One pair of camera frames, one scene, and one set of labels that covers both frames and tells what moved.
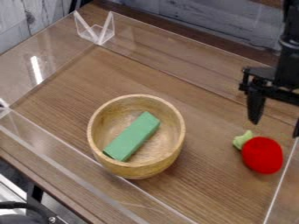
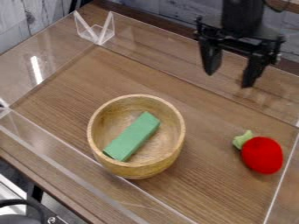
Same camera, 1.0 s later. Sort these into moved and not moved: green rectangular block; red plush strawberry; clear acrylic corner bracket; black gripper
Moved: black gripper
Not moved: red plush strawberry; clear acrylic corner bracket; green rectangular block
